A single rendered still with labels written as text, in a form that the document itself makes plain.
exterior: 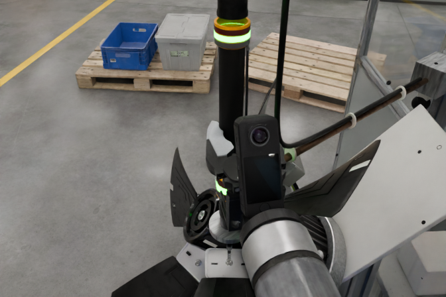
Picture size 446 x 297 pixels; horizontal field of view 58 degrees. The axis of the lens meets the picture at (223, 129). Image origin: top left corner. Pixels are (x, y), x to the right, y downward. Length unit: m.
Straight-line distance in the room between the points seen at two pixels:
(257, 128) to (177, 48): 3.15
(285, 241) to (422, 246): 0.83
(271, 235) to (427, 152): 0.54
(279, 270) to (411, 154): 0.58
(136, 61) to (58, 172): 1.28
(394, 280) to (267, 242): 0.87
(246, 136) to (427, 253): 0.84
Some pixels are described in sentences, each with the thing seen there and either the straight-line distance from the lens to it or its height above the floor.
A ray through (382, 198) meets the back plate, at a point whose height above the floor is 1.23.
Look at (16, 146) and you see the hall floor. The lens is 3.33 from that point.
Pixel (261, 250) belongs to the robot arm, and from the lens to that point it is 0.41.
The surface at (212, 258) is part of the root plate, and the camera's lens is 0.79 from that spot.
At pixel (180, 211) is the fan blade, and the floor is 1.02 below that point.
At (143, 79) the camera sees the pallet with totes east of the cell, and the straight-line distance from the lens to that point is 3.64.
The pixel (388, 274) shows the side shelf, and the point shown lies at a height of 0.86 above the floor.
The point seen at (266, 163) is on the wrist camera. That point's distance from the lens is 0.44.
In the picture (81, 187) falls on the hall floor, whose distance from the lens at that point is 2.80.
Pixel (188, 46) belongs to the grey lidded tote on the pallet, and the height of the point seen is 0.40.
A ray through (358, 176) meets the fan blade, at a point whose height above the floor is 1.45.
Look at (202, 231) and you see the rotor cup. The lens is 0.79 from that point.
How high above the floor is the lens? 1.83
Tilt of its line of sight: 36 degrees down
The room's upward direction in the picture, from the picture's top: straight up
